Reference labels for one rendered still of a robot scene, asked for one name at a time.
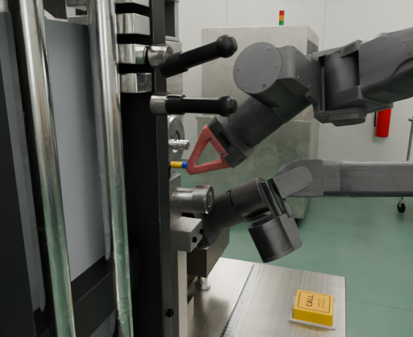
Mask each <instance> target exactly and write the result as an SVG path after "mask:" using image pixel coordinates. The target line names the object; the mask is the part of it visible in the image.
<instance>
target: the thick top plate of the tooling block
mask: <svg viewBox="0 0 413 337"><path fill-rule="evenodd" d="M229 242H230V228H228V229H226V230H223V231H222V232H221V233H220V235H219V237H218V238H217V239H216V241H215V242H214V244H213V245H211V246H209V247H206V248H204V249H199V248H198V246H196V247H194V249H193V250H192V251H191V252H187V275H194V276H197V277H204V278H207V277H208V275H209V274H210V272H211V271H212V270H213V268H214V266H215V264H216V263H217V262H218V260H219V258H220V257H221V255H222V254H223V252H224V250H225V249H226V248H227V246H228V244H229Z"/></svg>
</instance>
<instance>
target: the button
mask: <svg viewBox="0 0 413 337"><path fill-rule="evenodd" d="M333 298H334V297H333V296H332V295H327V294H320V293H316V292H309V291H305V290H297V295H296V299H295V305H294V308H293V319H297V320H303V321H307V322H313V323H317V324H323V325H327V326H332V323H333Z"/></svg>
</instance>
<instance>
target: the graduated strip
mask: <svg viewBox="0 0 413 337"><path fill-rule="evenodd" d="M260 267H261V265H254V264H252V266H251V268H250V270H249V272H248V275H247V276H246V279H245V281H244V283H243V285H242V288H241V290H240V292H239V294H238V297H237V298H236V301H235V303H234V305H233V307H232V310H231V312H230V314H229V316H228V319H227V320H226V323H225V325H224V327H223V329H222V332H221V334H220V336H219V337H232V336H233V335H234V332H235V329H236V326H237V325H238V322H239V319H240V316H241V315H242V312H243V310H244V307H245V305H246V302H247V300H248V297H249V295H250V292H251V290H252V287H253V285H254V282H255V280H256V277H257V275H258V272H259V270H260Z"/></svg>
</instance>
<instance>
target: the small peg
mask: <svg viewBox="0 0 413 337"><path fill-rule="evenodd" d="M189 147H190V143H189V141H188V140H173V139H171V140H170V141H169V148H170V149H176V150H178V149H179V150H188V149H189Z"/></svg>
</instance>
